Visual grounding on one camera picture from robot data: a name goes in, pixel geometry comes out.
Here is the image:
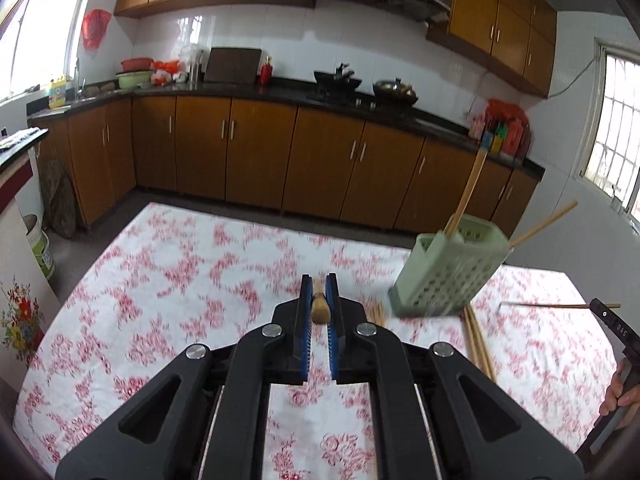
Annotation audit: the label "floral tablecloth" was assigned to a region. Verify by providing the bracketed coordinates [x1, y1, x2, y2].
[14, 202, 621, 480]

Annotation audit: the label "clutter on dark shelf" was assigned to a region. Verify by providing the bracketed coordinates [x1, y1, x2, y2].
[0, 128, 42, 152]

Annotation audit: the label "wide bright window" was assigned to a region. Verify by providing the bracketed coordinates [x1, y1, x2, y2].
[0, 0, 98, 103]

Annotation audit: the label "yellow detergent bottle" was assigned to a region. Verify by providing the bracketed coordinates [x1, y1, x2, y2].
[48, 76, 68, 109]

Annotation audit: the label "green basin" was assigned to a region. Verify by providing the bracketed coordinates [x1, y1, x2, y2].
[116, 70, 153, 90]

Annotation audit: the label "clear plastic bag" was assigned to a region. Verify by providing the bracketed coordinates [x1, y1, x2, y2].
[177, 45, 208, 83]

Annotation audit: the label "colourful boxes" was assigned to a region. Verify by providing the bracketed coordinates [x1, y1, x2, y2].
[481, 129, 507, 154]

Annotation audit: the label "barred window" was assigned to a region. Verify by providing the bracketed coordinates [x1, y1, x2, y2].
[580, 37, 640, 223]

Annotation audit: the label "pot with lid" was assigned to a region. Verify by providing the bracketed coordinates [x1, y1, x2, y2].
[372, 78, 419, 106]

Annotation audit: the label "flower printed white panel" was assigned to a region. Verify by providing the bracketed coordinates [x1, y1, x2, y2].
[0, 200, 62, 373]

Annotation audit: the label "brown mesh sack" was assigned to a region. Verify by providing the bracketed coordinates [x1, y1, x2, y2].
[40, 159, 77, 239]

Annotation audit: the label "large red plastic bag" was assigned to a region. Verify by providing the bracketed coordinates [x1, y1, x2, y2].
[486, 99, 532, 158]

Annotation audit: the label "black kitchen countertop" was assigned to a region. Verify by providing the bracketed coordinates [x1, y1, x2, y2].
[27, 77, 546, 181]

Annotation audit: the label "black wok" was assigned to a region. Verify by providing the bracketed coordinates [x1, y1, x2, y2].
[313, 63, 362, 92]

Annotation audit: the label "person's right hand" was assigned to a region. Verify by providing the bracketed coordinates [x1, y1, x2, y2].
[599, 359, 640, 417]

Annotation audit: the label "plastic bucket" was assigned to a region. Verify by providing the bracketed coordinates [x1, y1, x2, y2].
[22, 214, 56, 281]

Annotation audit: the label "wooden base cabinets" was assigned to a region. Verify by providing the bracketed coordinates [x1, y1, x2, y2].
[30, 95, 543, 238]

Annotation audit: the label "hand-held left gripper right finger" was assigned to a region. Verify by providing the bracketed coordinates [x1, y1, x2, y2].
[326, 273, 586, 480]

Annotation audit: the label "green perforated utensil holder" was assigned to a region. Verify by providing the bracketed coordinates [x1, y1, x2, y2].
[389, 214, 511, 319]

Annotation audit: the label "dark cutting board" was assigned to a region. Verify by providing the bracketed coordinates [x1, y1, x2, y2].
[204, 47, 263, 84]

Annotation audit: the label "wall cable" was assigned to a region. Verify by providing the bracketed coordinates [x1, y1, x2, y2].
[467, 55, 598, 117]

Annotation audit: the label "red hanging plastic bag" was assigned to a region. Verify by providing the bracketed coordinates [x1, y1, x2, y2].
[81, 9, 112, 52]

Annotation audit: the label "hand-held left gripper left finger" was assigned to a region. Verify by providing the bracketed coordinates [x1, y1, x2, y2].
[55, 274, 314, 480]

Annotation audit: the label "orange plastic bag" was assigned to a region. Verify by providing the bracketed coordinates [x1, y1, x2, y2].
[152, 60, 182, 85]

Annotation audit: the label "black gas stove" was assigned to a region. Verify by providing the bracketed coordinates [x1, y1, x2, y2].
[306, 91, 416, 112]

